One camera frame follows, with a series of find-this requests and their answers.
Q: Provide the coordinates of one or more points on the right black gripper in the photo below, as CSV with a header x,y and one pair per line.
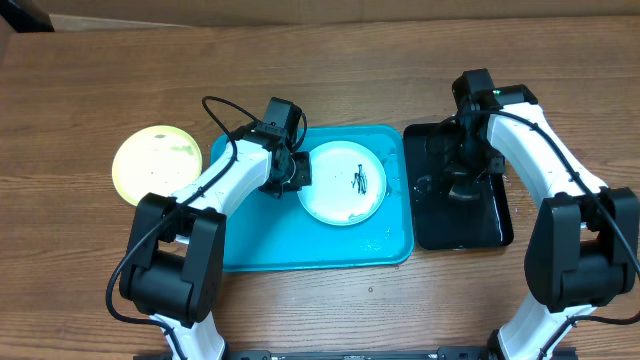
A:
x,y
463,185

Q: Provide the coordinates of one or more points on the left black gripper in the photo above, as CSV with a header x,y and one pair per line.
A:
x,y
303,177

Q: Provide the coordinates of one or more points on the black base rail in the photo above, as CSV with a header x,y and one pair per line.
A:
x,y
443,353

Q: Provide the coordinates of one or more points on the yellow plate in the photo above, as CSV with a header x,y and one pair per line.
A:
x,y
159,159

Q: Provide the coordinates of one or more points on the black plastic tray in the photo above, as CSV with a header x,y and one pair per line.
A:
x,y
450,221

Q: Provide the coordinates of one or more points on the dark object top left corner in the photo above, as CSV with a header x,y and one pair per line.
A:
x,y
25,17

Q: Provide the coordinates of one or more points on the teal plastic tray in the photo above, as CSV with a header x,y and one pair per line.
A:
x,y
269,234

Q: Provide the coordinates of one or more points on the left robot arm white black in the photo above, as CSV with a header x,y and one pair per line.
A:
x,y
170,274

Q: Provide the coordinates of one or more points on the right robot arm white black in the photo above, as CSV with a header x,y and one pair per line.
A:
x,y
583,248

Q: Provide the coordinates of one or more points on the light blue plate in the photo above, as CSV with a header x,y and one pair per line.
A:
x,y
348,183

